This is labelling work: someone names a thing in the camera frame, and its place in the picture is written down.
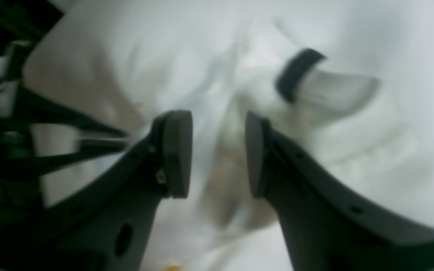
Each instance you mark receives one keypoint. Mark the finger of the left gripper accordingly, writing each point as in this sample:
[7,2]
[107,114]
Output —
[295,71]

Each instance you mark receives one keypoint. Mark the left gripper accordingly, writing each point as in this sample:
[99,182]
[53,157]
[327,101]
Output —
[92,139]

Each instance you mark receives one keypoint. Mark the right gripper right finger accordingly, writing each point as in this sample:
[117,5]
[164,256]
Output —
[326,225]

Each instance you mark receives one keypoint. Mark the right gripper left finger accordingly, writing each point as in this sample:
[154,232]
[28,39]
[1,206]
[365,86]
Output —
[106,225]

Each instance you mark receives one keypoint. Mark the white printed T-shirt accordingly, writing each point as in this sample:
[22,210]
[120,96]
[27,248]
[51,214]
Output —
[366,112]

